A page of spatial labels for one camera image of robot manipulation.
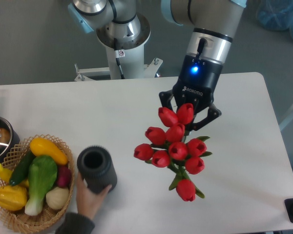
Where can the blue plastic bag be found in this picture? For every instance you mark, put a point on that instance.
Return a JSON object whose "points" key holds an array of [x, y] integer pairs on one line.
{"points": [[276, 15]]}

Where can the green bok choy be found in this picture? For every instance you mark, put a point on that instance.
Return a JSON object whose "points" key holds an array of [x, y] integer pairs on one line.
{"points": [[42, 176]]}

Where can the woven wicker basket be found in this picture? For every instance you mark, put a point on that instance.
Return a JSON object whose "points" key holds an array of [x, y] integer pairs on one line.
{"points": [[20, 222]]}

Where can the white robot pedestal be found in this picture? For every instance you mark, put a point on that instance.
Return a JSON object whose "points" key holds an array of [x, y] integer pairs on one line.
{"points": [[125, 50]]}

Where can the dark grey sleeved forearm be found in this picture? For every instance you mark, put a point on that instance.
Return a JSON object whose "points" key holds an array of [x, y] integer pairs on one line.
{"points": [[75, 223]]}

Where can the green cucumber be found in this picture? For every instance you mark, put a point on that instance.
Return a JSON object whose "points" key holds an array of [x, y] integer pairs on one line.
{"points": [[21, 171]]}

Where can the person's hand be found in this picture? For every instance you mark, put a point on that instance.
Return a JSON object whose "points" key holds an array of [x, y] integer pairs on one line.
{"points": [[89, 203]]}

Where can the yellow bell pepper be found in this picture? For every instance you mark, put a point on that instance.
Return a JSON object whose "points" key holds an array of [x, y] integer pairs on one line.
{"points": [[13, 198]]}

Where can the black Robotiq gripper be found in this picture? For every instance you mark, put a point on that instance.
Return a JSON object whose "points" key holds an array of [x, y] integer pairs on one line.
{"points": [[196, 84]]}

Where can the yellow squash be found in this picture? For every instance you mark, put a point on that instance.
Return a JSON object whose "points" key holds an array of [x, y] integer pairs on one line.
{"points": [[44, 147]]}

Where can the white onion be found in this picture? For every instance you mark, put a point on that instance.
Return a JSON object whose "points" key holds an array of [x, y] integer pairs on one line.
{"points": [[57, 198]]}

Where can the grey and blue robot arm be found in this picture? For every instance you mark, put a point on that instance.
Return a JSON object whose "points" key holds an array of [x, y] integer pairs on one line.
{"points": [[214, 21]]}

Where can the small yellow gourd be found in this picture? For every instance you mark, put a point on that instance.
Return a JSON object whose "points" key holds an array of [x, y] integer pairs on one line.
{"points": [[5, 175]]}

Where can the red tulip bouquet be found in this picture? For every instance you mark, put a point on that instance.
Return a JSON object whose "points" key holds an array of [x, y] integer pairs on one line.
{"points": [[168, 149]]}

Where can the dark grey ribbed vase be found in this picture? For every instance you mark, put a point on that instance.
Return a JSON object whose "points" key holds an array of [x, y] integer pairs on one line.
{"points": [[96, 167]]}

